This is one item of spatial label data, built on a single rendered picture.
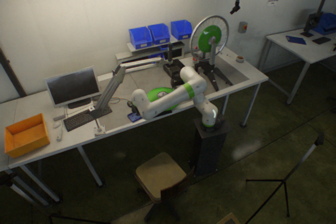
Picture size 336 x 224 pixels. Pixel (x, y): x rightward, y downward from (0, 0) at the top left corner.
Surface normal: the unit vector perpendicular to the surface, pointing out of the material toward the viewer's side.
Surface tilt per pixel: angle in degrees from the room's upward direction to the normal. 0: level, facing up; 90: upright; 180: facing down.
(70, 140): 0
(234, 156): 0
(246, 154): 0
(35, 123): 86
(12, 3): 90
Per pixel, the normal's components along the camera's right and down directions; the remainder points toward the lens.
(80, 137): 0.00, -0.75
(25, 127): 0.54, 0.51
